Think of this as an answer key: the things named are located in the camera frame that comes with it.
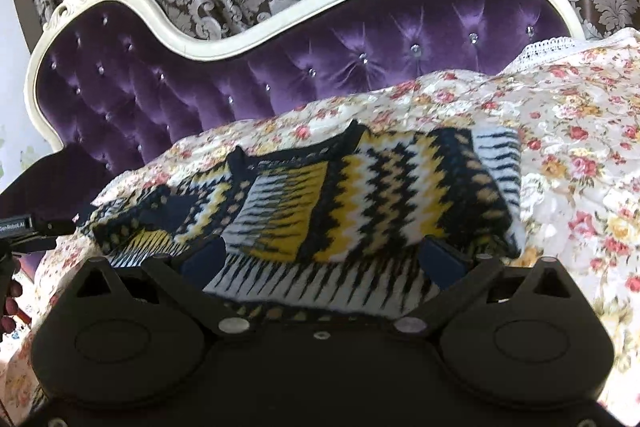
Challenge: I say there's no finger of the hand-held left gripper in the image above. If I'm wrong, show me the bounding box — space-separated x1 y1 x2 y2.
34 219 78 238

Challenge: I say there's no white lace cloth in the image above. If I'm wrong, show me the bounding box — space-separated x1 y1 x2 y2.
507 27 640 70

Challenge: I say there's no floral bed blanket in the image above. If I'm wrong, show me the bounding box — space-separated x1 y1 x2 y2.
0 27 640 414

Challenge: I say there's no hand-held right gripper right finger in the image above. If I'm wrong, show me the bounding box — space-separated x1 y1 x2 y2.
392 239 583 338

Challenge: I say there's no yellow black white knit sweater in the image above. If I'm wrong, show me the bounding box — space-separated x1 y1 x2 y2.
80 119 527 323

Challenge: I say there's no person's left hand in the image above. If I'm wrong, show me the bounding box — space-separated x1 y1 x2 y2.
0 257 25 334

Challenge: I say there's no purple tufted headboard white frame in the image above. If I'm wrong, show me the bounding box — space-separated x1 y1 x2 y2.
25 0 586 270

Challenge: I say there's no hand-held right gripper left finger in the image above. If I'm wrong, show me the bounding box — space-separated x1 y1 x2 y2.
62 238 253 338

